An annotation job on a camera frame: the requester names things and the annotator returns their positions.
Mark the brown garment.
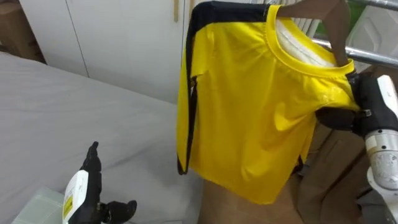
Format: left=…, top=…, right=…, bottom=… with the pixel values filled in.
left=297, top=123, right=373, bottom=224

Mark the white wardrobe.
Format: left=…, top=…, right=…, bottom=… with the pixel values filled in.
left=18, top=0, right=200, bottom=105

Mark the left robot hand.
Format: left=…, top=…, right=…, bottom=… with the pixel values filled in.
left=62, top=141, right=137, bottom=224

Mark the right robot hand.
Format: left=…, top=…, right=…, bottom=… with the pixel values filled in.
left=315, top=73, right=398, bottom=138

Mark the grey bed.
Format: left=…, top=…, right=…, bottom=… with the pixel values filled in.
left=0, top=51, right=205, bottom=224

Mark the brown wooden hanger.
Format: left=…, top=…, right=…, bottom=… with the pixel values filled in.
left=276, top=0, right=352, bottom=68

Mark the small cardboard box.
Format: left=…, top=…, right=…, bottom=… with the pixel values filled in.
left=0, top=0, right=47, bottom=65

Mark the yellow black shirt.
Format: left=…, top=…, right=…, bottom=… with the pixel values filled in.
left=176, top=1, right=361, bottom=206

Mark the green checked pillow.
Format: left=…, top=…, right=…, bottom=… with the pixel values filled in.
left=12, top=186, right=68, bottom=224

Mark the metal clothes rack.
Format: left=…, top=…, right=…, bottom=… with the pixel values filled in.
left=312, top=0, right=398, bottom=69

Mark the white radiator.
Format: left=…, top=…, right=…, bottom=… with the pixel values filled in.
left=294, top=17, right=321, bottom=40

